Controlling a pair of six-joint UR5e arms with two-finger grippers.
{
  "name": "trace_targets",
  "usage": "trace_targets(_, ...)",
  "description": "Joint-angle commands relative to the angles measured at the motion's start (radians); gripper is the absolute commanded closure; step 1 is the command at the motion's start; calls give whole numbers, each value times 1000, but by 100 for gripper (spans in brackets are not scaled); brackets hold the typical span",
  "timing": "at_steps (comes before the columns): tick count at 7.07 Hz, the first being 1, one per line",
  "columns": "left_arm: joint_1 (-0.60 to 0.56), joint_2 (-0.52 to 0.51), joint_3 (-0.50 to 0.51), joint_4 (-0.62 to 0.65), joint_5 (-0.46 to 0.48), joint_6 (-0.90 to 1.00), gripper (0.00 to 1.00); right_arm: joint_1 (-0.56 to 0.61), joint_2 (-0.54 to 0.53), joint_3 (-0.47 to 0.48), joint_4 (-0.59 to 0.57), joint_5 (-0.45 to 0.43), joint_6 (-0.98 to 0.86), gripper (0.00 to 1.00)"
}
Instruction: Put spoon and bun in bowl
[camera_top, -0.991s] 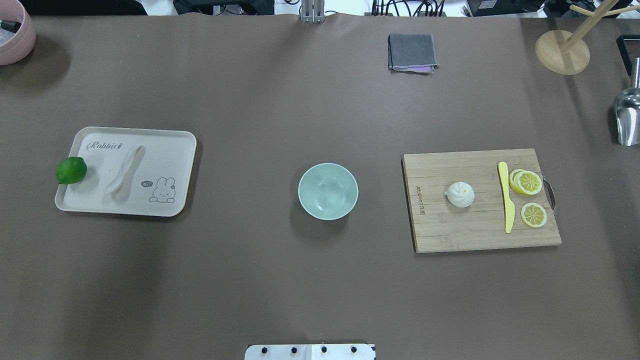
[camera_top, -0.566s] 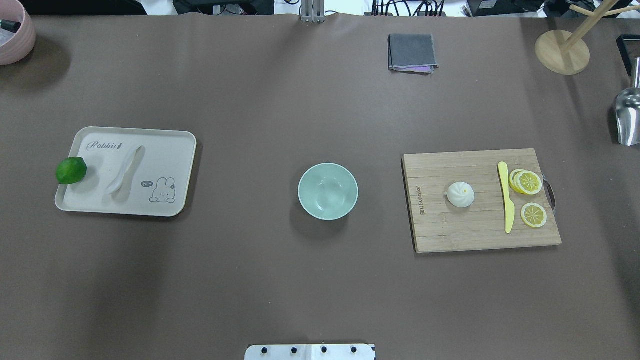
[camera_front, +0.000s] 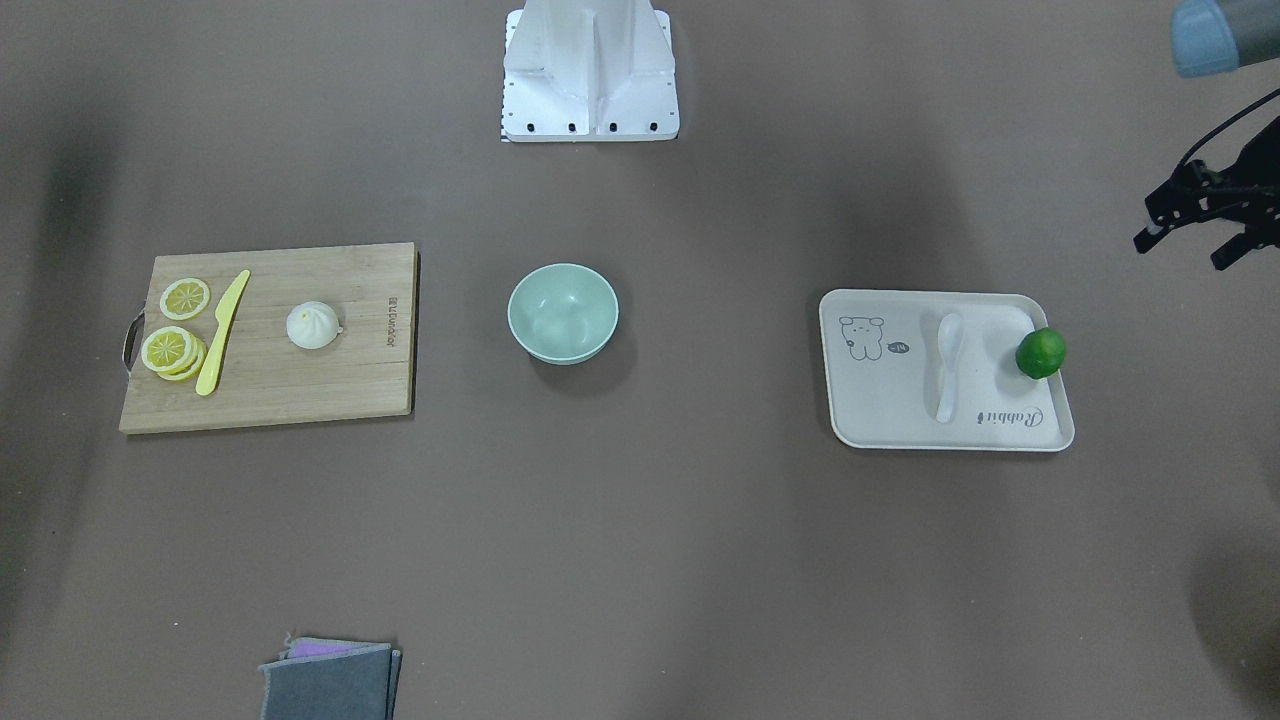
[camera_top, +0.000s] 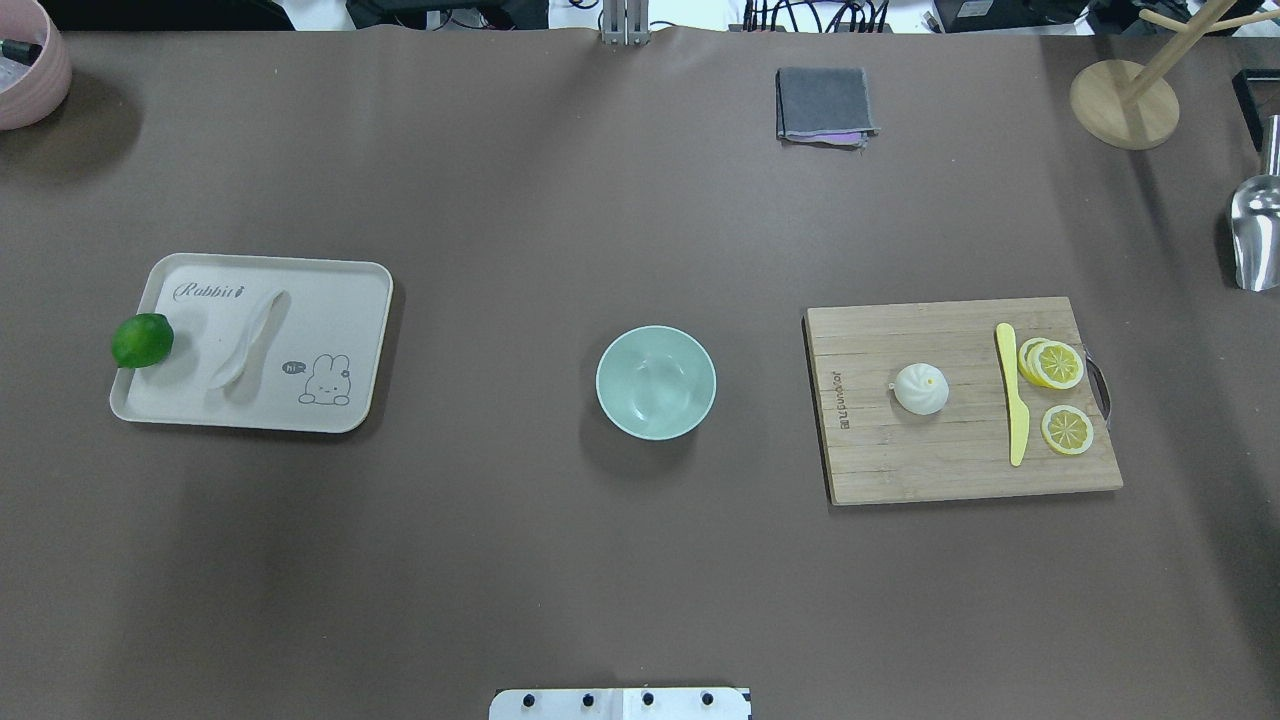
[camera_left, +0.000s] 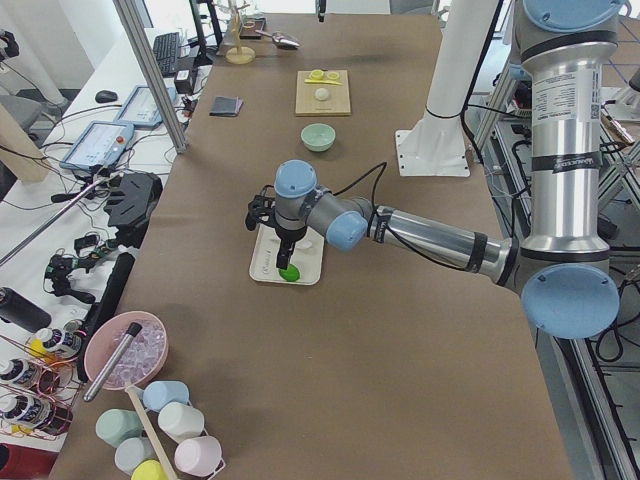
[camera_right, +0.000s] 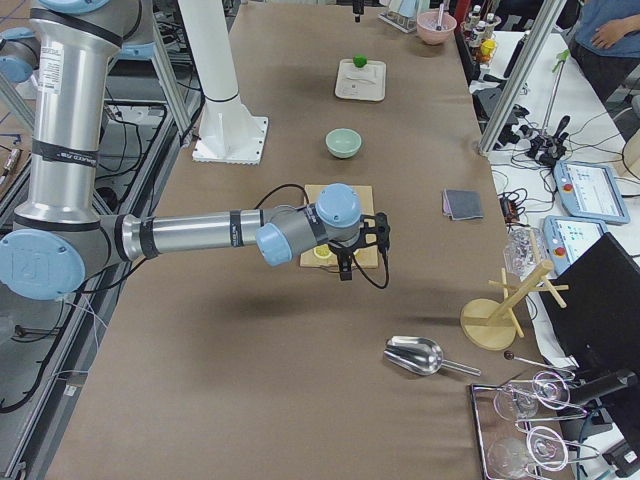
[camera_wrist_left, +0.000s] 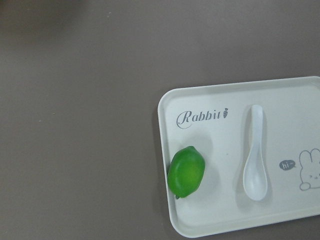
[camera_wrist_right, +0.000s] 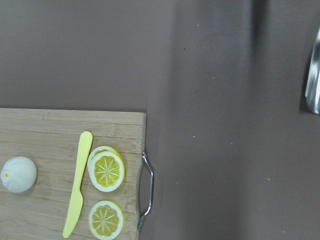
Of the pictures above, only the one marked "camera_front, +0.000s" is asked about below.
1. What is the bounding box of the white steamed bun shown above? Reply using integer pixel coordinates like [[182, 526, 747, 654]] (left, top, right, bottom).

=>
[[285, 301, 343, 350]]

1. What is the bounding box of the cream rabbit tray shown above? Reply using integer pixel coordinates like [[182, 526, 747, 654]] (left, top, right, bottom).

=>
[[818, 290, 1076, 452]]

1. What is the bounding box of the mint green bowl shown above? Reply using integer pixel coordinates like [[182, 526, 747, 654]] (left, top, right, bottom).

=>
[[506, 263, 620, 366]]

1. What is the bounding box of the white ceramic spoon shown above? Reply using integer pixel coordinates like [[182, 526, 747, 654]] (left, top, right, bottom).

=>
[[934, 313, 965, 424]]

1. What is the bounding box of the yellow plastic knife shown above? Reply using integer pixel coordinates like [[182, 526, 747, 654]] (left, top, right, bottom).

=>
[[195, 269, 251, 397]]

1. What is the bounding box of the bamboo cutting board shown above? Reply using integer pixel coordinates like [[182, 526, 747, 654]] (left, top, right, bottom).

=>
[[119, 242, 419, 436]]

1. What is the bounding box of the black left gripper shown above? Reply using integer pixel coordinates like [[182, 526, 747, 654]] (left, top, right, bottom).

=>
[[1210, 129, 1279, 272]]

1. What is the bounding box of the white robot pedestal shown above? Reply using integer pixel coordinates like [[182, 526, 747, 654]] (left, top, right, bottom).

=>
[[500, 1, 681, 143]]

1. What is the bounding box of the grey folded cloth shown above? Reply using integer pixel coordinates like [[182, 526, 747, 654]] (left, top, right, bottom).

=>
[[259, 635, 402, 719]]

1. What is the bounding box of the lemon slice stack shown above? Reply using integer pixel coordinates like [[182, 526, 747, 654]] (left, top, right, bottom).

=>
[[140, 325, 209, 382]]

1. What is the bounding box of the metal cutting board handle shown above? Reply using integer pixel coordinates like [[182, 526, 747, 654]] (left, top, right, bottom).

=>
[[122, 307, 146, 375]]

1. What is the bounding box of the green lime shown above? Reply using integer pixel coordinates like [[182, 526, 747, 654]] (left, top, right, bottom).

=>
[[1015, 327, 1068, 380]]

